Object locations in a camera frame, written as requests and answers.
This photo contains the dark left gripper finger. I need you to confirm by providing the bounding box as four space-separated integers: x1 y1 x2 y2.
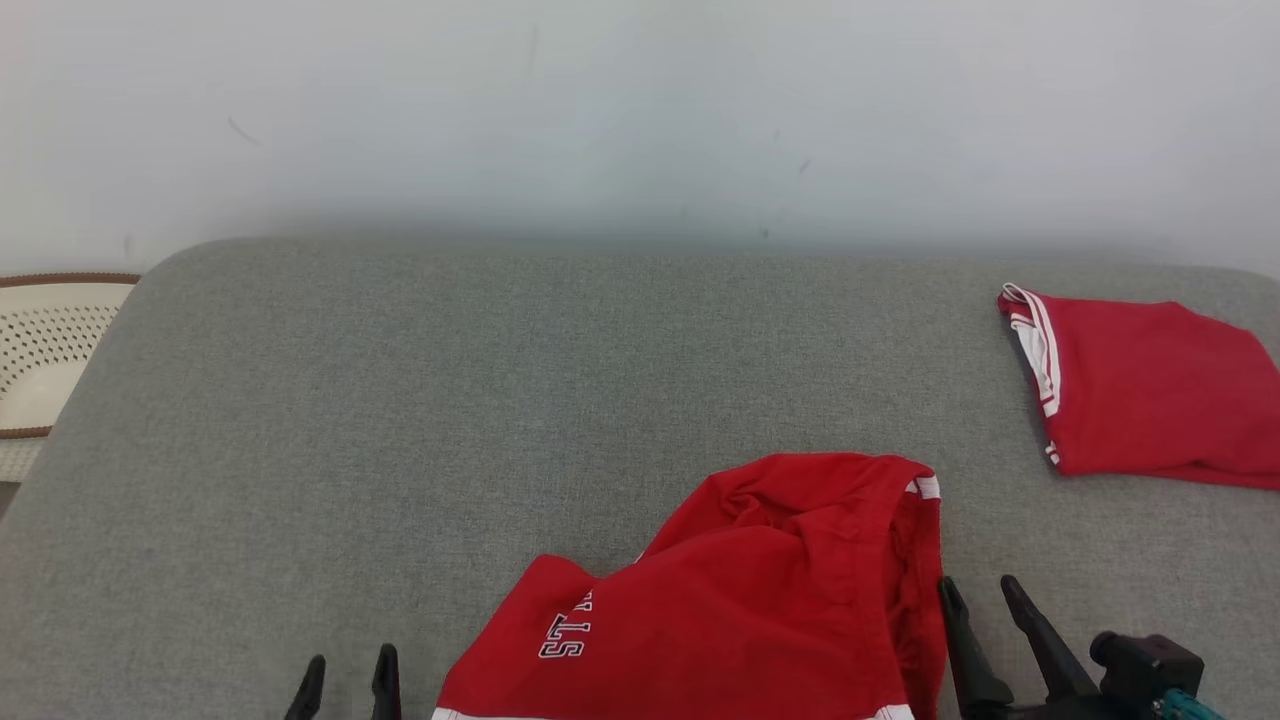
285 655 327 720
372 643 403 720

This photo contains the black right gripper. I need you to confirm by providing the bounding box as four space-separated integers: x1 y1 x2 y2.
938 575 1161 720

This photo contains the red shorts white trim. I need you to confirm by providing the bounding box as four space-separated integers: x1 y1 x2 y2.
432 452 949 720

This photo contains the red jersey number 23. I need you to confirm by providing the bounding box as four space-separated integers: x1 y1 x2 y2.
997 283 1280 491

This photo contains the cream perforated laundry basket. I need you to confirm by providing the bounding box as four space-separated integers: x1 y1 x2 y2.
0 272 142 483

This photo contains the teal connector black cable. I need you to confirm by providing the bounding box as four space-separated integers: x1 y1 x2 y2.
1150 688 1227 720

